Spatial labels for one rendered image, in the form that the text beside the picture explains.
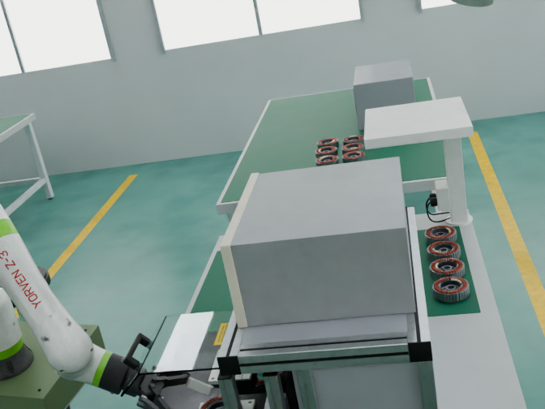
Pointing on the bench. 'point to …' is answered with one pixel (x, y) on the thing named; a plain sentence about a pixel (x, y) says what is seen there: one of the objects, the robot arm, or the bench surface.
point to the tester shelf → (333, 336)
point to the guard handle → (135, 350)
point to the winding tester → (319, 245)
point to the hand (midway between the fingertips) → (202, 406)
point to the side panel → (370, 386)
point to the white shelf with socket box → (437, 115)
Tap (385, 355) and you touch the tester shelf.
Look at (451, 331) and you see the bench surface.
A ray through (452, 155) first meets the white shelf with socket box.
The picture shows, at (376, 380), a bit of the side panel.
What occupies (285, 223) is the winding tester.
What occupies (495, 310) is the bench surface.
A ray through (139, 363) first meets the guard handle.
